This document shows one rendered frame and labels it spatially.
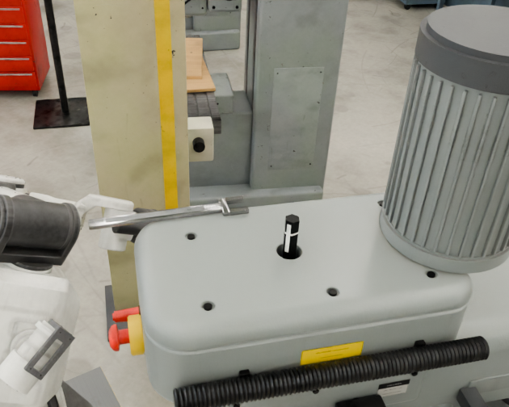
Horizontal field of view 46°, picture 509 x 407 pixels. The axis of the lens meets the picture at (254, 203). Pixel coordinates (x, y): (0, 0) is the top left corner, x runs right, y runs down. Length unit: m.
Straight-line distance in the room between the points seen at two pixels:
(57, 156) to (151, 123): 2.18
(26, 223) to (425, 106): 0.72
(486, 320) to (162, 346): 0.53
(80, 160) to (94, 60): 2.23
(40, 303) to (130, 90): 1.55
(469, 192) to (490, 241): 0.09
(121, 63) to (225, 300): 1.85
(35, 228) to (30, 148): 3.78
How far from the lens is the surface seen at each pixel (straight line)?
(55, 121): 5.23
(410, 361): 0.88
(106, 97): 2.61
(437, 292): 0.87
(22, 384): 1.10
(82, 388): 2.62
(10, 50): 5.53
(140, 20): 2.49
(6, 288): 1.18
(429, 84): 0.78
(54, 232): 1.18
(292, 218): 0.84
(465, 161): 0.79
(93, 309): 3.46
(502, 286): 1.11
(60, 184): 4.46
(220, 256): 0.86
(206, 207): 0.94
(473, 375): 1.09
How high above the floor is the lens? 2.46
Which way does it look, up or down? 36 degrees down
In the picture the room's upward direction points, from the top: 3 degrees clockwise
